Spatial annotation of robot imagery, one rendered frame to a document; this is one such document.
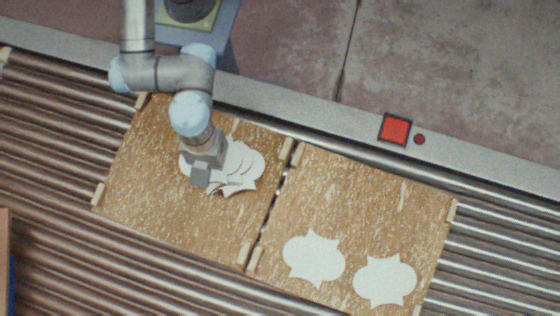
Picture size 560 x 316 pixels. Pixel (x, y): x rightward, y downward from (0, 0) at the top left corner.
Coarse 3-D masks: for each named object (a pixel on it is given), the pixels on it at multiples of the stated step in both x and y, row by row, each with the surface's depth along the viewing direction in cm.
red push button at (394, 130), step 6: (390, 120) 164; (396, 120) 164; (384, 126) 164; (390, 126) 164; (396, 126) 164; (402, 126) 163; (384, 132) 163; (390, 132) 163; (396, 132) 163; (402, 132) 163; (384, 138) 163; (390, 138) 163; (396, 138) 163; (402, 138) 163; (402, 144) 162
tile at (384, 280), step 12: (372, 264) 151; (384, 264) 151; (396, 264) 151; (360, 276) 150; (372, 276) 150; (384, 276) 150; (396, 276) 150; (408, 276) 150; (360, 288) 149; (372, 288) 149; (384, 288) 149; (396, 288) 149; (408, 288) 149; (372, 300) 148; (384, 300) 148; (396, 300) 148
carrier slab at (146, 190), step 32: (160, 96) 168; (128, 128) 165; (160, 128) 165; (224, 128) 164; (256, 128) 164; (128, 160) 163; (160, 160) 162; (128, 192) 160; (160, 192) 160; (192, 192) 159; (256, 192) 159; (128, 224) 157; (160, 224) 157; (192, 224) 157; (224, 224) 157; (256, 224) 156; (224, 256) 154
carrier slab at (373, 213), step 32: (320, 160) 161; (352, 160) 160; (288, 192) 159; (320, 192) 158; (352, 192) 158; (384, 192) 158; (416, 192) 157; (288, 224) 156; (320, 224) 156; (352, 224) 155; (384, 224) 155; (416, 224) 155; (448, 224) 154; (352, 256) 153; (384, 256) 153; (416, 256) 152; (288, 288) 151; (320, 288) 151; (352, 288) 151; (416, 288) 150
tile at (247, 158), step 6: (228, 138) 157; (240, 144) 156; (240, 150) 156; (246, 150) 156; (246, 156) 155; (252, 156) 155; (246, 162) 155; (252, 162) 156; (240, 168) 155; (246, 168) 155; (234, 174) 154; (240, 174) 155; (228, 180) 154; (234, 180) 154; (240, 180) 154; (216, 186) 153
